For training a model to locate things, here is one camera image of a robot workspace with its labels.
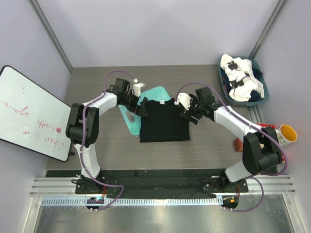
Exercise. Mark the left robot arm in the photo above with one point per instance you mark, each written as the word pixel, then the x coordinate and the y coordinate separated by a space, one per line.
pixel 83 127

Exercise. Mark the white t-shirt in basket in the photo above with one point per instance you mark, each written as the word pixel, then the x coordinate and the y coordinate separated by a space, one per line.
pixel 241 82

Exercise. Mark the black floral t-shirt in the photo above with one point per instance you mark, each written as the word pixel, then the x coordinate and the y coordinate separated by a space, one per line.
pixel 164 123

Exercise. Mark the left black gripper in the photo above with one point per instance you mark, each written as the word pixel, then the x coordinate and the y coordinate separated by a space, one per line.
pixel 144 110

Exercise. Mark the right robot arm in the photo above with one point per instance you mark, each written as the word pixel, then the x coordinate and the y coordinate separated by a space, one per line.
pixel 260 147

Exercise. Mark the aluminium rail frame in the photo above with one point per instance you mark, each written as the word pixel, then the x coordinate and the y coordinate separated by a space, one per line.
pixel 164 201

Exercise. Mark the blue laundry basket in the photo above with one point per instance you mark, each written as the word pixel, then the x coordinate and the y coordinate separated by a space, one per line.
pixel 248 104

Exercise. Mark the red book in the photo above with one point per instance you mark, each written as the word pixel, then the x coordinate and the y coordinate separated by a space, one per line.
pixel 262 126

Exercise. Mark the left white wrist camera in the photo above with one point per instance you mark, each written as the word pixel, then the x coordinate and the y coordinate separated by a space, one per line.
pixel 137 89

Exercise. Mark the floral mug yellow inside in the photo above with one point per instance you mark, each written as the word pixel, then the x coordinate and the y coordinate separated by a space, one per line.
pixel 286 135

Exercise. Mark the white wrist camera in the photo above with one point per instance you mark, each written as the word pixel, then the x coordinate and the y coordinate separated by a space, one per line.
pixel 185 100
pixel 137 89

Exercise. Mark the whiteboard with red writing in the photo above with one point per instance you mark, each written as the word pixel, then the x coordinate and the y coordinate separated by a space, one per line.
pixel 32 117

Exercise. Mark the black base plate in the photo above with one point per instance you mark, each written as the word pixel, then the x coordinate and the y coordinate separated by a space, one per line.
pixel 159 184

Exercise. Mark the teal folding board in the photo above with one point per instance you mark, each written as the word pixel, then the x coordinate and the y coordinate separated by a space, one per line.
pixel 133 119

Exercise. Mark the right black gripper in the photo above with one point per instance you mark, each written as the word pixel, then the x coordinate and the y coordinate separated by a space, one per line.
pixel 188 113

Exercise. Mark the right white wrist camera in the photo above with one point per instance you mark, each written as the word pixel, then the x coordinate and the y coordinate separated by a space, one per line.
pixel 185 100

